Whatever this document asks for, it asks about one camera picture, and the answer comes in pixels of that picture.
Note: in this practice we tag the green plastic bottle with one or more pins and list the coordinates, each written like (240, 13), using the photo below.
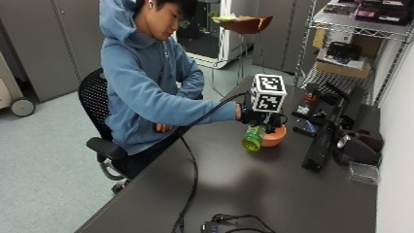
(253, 138)

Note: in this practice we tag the orange bowl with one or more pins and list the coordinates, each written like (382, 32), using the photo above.
(276, 137)

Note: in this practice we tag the small black and white box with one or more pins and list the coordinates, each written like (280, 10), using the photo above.
(302, 110)

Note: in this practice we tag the small blue and black item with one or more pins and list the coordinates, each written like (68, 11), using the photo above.
(308, 127)

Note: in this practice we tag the white marker cube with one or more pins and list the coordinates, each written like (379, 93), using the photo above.
(268, 92)

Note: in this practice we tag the small red and black item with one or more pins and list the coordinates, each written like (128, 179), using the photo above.
(312, 97)

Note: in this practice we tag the long black bar device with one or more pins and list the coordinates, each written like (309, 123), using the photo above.
(321, 142)

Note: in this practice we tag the person in blue hoodie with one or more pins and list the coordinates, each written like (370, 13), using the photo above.
(137, 84)

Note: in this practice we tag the black mesh office chair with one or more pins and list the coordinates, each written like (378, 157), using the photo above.
(96, 103)

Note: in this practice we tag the black and silver mouse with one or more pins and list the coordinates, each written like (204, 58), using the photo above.
(356, 149)

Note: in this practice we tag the dark maroon pouch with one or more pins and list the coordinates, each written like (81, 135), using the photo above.
(370, 139)

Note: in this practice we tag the flat cardboard box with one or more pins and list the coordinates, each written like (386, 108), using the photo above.
(342, 68)

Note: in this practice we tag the clear plastic box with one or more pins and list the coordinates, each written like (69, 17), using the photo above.
(364, 173)

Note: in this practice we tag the black device on shelf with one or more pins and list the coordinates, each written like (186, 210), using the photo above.
(344, 51)

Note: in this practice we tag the white framed glass cabinet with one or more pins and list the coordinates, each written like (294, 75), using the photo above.
(206, 35)

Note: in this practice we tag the orange bar stool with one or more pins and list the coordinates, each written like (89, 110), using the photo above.
(246, 25)

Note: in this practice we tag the large brown cardboard box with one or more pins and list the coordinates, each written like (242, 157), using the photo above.
(366, 43)

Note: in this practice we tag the yellow-green item on stool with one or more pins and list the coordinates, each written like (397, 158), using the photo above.
(228, 18)

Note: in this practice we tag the grey cart with wheel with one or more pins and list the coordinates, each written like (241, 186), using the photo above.
(15, 97)

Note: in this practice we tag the grey cabinet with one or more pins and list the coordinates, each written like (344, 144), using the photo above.
(52, 42)

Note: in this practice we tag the white earbud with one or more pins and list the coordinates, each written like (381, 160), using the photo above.
(151, 5)

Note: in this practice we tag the pink and black boxes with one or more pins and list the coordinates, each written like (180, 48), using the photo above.
(381, 11)

